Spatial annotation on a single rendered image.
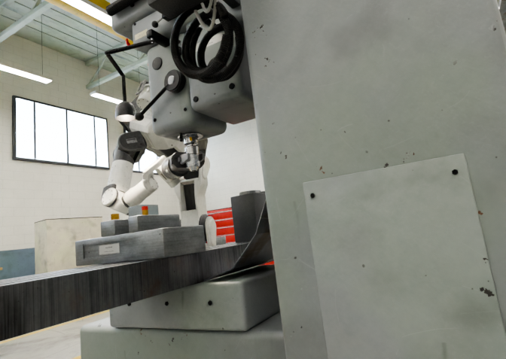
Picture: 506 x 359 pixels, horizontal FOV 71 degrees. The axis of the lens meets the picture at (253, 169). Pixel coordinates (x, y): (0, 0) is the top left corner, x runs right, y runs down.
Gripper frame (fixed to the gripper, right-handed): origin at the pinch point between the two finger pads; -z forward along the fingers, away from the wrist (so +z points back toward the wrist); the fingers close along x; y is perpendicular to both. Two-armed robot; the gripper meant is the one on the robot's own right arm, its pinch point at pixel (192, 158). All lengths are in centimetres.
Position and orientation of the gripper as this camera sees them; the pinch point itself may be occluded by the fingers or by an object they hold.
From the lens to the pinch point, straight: 122.4
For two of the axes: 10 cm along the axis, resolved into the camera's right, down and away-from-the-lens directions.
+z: -5.7, 2.0, 8.0
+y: 1.1, 9.8, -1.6
